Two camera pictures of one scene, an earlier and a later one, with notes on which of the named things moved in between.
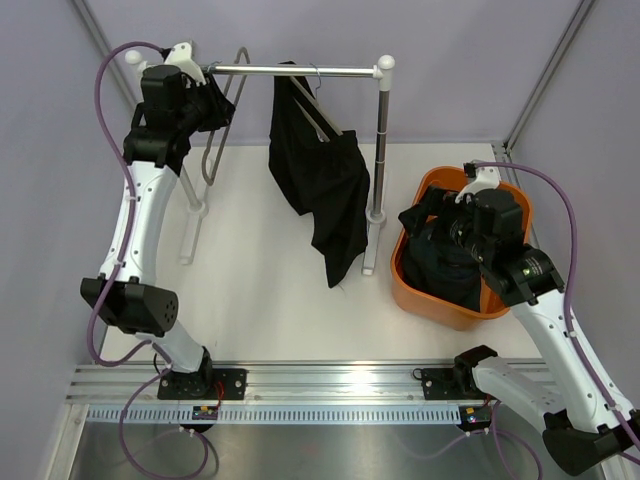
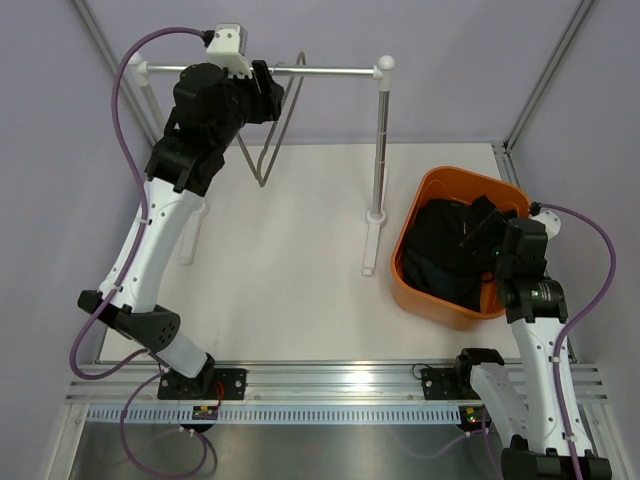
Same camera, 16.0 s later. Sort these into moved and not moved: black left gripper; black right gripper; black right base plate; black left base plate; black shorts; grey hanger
Moved: black right gripper; grey hanger; black shorts; black left gripper
Not moved: black right base plate; black left base plate
